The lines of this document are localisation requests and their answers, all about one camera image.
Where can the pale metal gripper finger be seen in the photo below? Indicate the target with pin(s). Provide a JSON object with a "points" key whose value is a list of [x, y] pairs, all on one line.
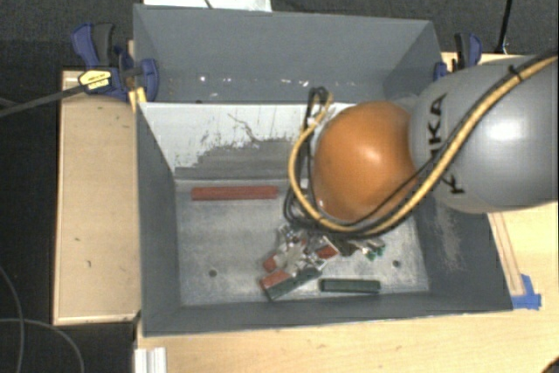
{"points": [[309, 267], [287, 256]]}

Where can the pale wood flat board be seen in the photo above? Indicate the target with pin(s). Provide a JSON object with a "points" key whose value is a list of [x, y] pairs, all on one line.
{"points": [[96, 205]]}

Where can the dark green flat block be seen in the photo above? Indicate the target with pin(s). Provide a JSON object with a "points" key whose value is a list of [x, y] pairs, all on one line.
{"points": [[290, 286], [349, 286]]}

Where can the grey metal bin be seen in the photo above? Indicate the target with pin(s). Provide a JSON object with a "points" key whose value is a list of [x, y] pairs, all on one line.
{"points": [[227, 240]]}

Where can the red-brown flat block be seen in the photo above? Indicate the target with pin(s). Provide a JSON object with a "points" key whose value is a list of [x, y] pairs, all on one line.
{"points": [[274, 278], [233, 193]]}

